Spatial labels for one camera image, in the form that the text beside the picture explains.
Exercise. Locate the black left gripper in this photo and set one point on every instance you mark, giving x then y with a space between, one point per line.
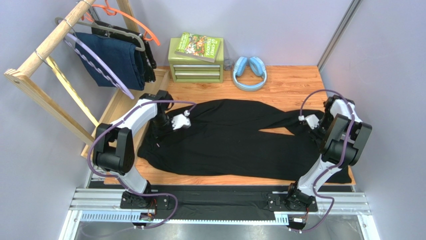
159 134

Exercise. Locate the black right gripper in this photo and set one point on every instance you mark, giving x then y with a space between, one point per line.
312 131

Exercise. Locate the purple hanger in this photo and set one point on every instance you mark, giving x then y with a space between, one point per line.
104 71

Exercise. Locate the black trousers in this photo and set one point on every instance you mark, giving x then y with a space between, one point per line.
234 137

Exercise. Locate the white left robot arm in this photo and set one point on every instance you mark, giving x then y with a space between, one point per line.
114 151

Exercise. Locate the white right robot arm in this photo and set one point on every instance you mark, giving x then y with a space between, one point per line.
342 137

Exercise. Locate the navy blue trousers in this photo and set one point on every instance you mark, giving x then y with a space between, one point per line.
120 56

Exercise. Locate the grey hanger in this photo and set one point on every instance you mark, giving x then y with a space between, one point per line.
115 31

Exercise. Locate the yellow hanger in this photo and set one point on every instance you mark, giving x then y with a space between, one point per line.
70 90

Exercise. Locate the orange hanger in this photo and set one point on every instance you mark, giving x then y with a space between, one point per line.
125 10

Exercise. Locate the green drawer cabinet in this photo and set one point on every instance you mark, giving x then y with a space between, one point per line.
185 69

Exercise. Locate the black base mat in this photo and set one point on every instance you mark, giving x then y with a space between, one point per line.
209 202

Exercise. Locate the black patterned garment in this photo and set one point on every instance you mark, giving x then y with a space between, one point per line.
146 56

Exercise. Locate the green illustrated book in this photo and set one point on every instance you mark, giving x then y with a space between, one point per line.
201 47

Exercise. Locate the small glass jar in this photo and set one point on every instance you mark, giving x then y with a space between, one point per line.
228 64

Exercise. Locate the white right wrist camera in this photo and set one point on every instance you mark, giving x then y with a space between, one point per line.
312 121

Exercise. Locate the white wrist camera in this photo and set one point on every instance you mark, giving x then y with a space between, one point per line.
180 121
312 121

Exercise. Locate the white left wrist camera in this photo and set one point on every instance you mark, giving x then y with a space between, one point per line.
180 121

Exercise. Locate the aluminium rail frame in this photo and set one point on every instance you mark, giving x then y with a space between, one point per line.
348 210

